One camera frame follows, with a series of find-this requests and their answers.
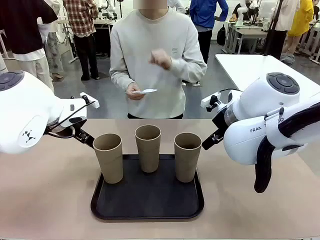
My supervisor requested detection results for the person's left forearm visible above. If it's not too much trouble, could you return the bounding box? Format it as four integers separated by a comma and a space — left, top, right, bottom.
169, 56, 208, 83

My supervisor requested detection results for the table with white legs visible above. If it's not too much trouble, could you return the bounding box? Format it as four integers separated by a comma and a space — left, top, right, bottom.
56, 19, 78, 63

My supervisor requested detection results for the white lace paper coaster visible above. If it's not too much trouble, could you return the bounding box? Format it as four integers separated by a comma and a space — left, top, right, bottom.
131, 88, 159, 95

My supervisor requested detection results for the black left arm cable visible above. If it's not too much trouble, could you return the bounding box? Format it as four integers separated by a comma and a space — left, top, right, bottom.
46, 100, 96, 131

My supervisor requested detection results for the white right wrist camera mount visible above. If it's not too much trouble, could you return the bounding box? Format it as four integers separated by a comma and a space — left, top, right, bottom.
200, 91, 223, 113

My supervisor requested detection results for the person in white shirt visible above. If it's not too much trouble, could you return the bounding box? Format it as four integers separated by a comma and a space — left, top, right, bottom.
167, 0, 186, 16

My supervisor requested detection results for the black plastic tray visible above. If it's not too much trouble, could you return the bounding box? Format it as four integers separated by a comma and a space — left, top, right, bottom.
90, 153, 205, 221

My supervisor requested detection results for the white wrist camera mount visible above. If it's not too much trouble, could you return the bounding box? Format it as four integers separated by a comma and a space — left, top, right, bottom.
79, 91, 100, 109
200, 91, 223, 113

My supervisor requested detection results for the person in patterned skirt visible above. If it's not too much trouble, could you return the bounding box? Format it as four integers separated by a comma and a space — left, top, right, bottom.
37, 0, 65, 82

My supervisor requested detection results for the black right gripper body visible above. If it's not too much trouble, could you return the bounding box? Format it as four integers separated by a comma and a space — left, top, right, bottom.
211, 109, 229, 133

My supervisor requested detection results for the person in plaid shirt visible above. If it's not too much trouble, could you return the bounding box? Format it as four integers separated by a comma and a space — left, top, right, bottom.
62, 0, 100, 81

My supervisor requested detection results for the person's right forearm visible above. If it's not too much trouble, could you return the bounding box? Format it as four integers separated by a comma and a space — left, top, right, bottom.
109, 67, 137, 92

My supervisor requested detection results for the white air purifier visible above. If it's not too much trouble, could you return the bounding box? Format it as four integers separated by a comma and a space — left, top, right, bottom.
0, 53, 8, 75

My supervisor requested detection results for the tall beige cup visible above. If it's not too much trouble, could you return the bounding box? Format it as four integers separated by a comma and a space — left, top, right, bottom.
134, 124, 162, 174
92, 133, 124, 185
173, 132, 203, 183

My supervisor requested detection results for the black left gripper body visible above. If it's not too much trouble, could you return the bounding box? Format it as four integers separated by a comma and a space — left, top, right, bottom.
46, 116, 88, 139

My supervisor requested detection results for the person in black top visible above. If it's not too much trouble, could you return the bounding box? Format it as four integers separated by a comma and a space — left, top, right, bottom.
0, 0, 59, 92

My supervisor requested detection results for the person in grey sweatshirt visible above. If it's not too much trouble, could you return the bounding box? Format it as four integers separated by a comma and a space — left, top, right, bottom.
109, 0, 208, 120

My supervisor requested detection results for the black hanging bag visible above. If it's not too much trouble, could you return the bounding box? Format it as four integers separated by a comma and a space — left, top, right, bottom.
216, 24, 227, 47

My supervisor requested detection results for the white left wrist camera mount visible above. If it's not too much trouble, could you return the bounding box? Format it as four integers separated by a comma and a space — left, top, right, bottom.
79, 91, 100, 109

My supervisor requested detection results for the black right arm cable sleeve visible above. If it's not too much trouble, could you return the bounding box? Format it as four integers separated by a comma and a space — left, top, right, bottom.
253, 101, 320, 194

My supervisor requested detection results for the person in blue jacket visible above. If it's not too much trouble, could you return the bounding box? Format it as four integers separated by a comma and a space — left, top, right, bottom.
189, 0, 230, 65

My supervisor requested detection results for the person in cream top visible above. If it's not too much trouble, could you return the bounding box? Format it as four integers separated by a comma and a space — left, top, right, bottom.
264, 0, 301, 60

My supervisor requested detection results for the person in yellow clothes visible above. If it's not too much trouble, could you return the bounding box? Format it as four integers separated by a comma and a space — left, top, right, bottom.
286, 0, 315, 55

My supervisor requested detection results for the grey crumpled cloth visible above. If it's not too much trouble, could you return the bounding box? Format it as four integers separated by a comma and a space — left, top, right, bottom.
279, 53, 296, 67

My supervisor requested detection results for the black tripod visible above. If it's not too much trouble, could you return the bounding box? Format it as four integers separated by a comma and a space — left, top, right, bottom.
262, 0, 285, 57

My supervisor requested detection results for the person's right hand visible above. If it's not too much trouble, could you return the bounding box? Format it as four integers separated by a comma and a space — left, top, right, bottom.
125, 82, 147, 101

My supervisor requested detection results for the person's left hand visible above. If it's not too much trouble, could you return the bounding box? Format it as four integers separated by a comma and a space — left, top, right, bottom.
148, 49, 173, 71

